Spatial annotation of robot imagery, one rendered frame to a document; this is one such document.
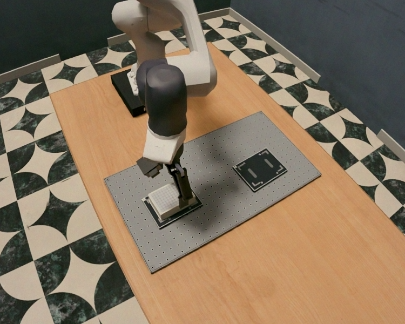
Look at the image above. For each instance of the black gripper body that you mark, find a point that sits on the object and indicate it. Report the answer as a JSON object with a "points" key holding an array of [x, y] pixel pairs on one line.
{"points": [[177, 156]]}

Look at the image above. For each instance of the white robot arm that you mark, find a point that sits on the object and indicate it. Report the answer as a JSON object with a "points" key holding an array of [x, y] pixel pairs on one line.
{"points": [[162, 88]]}

